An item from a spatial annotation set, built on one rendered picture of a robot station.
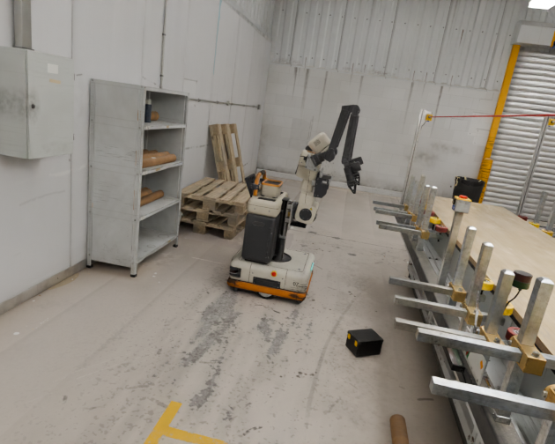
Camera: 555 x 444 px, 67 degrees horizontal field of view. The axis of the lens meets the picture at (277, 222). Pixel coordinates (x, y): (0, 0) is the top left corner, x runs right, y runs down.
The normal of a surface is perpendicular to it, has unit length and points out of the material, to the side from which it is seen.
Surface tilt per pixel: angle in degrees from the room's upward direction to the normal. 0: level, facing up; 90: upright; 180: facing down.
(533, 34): 90
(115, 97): 90
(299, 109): 90
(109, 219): 90
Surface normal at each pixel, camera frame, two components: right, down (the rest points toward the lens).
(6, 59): -0.18, 0.24
